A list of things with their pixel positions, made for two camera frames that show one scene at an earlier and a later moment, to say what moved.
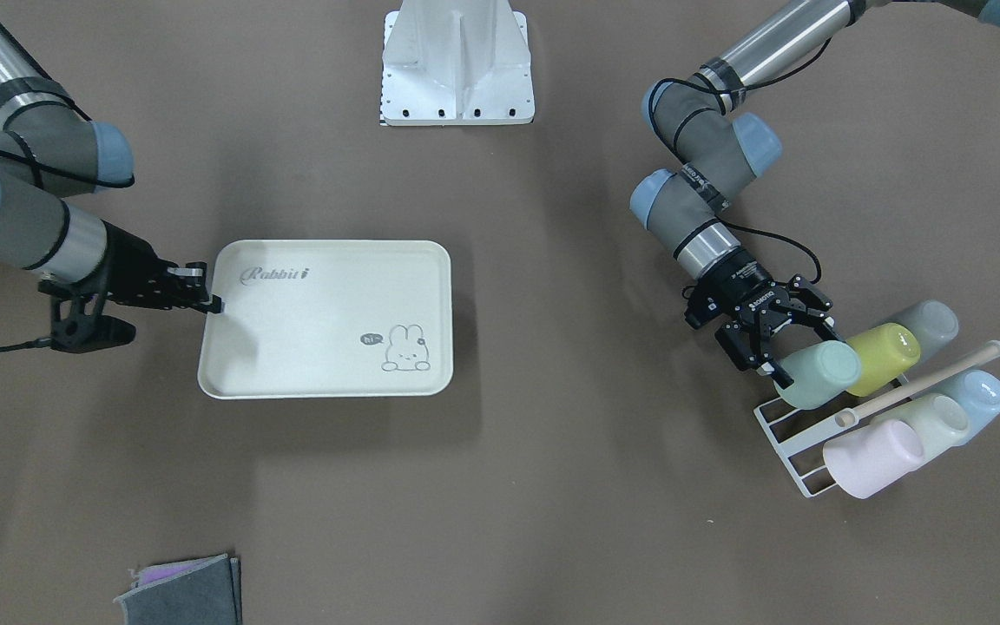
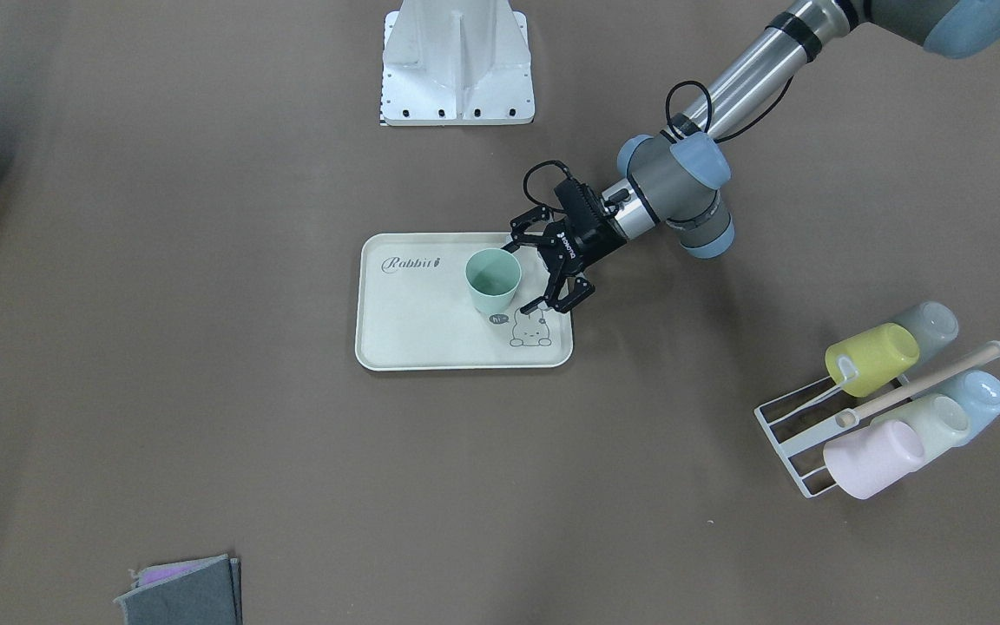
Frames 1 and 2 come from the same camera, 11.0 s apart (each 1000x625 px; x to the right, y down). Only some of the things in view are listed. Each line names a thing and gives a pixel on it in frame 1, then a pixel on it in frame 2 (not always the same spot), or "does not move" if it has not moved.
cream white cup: [938, 420] does not move
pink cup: [864, 460] does not move
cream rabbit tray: [330, 319] to [454, 300]
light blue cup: [984, 394] does not move
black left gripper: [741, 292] to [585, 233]
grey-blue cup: [933, 323] does not move
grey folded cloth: [205, 590] does not move
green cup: [819, 371] to [494, 275]
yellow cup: [885, 352] does not move
